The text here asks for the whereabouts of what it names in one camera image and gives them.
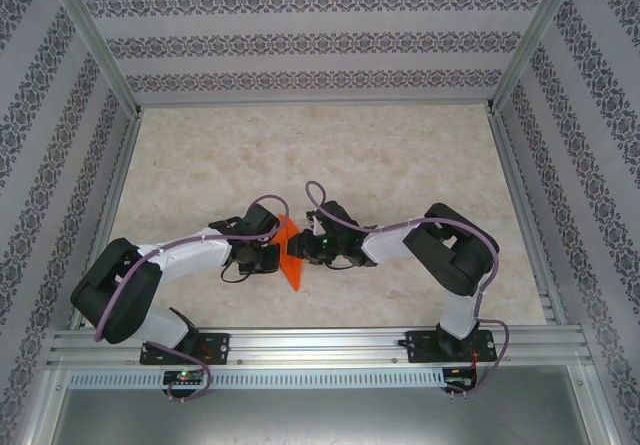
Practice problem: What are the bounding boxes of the orange cloth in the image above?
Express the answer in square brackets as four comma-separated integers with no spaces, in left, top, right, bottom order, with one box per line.
[272,213,305,292]

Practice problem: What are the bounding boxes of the grey metal sheet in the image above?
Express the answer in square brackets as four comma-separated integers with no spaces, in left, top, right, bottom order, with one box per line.
[29,364,616,445]

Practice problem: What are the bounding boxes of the small circuit board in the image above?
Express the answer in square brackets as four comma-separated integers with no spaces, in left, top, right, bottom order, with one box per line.
[444,367,476,386]
[163,370,204,385]

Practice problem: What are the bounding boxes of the thin black left gripper cable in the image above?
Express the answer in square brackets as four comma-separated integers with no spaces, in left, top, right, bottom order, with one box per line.
[221,263,255,285]

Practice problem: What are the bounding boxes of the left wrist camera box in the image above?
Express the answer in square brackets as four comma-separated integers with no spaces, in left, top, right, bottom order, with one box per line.
[242,203,281,239]

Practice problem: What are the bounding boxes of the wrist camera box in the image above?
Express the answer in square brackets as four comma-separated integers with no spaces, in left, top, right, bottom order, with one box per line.
[314,200,359,236]
[242,203,281,239]

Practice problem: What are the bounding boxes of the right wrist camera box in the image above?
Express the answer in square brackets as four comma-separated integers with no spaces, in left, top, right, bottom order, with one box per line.
[314,200,359,236]

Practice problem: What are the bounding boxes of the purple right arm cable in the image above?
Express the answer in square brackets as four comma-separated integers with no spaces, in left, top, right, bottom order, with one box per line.
[303,180,514,400]

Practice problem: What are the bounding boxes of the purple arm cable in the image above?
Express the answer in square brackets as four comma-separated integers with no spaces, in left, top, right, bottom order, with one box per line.
[303,180,514,400]
[93,193,289,405]

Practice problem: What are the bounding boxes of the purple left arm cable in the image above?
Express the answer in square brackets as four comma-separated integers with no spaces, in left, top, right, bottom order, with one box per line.
[93,193,289,405]

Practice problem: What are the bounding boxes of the aluminium mounting rail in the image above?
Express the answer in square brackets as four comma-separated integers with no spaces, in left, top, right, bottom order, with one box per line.
[47,328,594,369]

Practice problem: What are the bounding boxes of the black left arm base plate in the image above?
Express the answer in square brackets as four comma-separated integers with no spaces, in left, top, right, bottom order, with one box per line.
[139,333,231,366]

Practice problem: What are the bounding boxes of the slotted grey cable duct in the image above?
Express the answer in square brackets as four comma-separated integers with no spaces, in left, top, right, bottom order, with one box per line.
[67,368,446,390]

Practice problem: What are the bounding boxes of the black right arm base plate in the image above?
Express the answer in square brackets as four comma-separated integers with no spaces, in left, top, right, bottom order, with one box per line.
[405,330,497,365]

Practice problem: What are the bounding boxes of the aluminium side rail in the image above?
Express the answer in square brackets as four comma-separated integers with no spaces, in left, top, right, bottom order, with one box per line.
[67,109,144,331]
[487,109,569,326]

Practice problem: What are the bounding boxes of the aluminium frame post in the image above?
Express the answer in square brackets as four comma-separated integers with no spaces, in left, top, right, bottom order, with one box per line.
[487,0,584,114]
[39,0,144,116]

